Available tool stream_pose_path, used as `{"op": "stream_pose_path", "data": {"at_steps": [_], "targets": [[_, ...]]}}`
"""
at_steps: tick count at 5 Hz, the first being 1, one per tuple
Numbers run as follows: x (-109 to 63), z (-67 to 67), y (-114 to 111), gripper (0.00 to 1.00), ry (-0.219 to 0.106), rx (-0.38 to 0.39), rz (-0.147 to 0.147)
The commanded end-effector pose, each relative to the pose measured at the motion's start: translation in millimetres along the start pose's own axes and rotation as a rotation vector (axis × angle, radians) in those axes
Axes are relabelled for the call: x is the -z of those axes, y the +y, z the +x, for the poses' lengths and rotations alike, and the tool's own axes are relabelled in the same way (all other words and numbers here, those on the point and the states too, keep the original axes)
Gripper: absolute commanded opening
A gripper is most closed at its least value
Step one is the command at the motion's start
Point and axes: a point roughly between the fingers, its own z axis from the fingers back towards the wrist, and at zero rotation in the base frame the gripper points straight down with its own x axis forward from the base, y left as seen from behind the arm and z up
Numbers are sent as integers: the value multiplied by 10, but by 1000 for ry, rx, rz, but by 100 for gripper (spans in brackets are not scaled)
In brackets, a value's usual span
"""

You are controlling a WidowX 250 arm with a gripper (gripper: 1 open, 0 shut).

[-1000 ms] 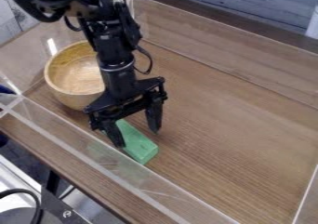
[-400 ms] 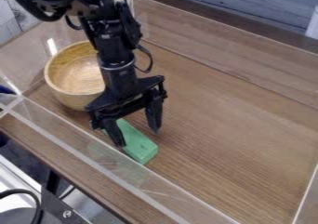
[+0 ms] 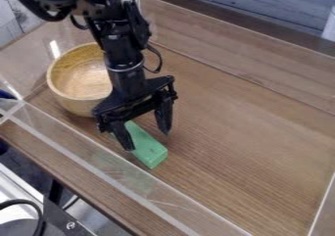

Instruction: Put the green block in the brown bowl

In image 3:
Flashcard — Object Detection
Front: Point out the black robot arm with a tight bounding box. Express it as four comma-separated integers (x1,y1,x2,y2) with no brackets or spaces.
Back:
18,0,177,151

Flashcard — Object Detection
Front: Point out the green rectangular block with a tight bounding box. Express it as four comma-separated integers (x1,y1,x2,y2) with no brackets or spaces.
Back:
125,121,168,169

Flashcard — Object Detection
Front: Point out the brown wooden bowl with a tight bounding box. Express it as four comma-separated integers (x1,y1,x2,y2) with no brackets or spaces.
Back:
45,42,112,118

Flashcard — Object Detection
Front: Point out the black metal bracket with screw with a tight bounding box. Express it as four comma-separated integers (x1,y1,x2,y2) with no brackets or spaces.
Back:
40,200,97,236

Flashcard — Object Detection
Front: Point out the black floor cable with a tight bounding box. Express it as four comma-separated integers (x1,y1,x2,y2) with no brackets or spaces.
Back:
0,198,46,236

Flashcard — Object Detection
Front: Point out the clear acrylic front barrier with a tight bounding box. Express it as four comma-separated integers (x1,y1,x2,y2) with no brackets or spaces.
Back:
0,79,251,236

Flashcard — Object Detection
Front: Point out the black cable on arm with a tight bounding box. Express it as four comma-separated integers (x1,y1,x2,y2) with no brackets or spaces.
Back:
143,43,164,74

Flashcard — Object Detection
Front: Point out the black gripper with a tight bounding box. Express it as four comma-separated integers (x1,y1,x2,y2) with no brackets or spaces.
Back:
93,62,177,151

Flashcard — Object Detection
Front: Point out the black table leg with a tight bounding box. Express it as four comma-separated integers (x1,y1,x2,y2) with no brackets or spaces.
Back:
48,180,64,205

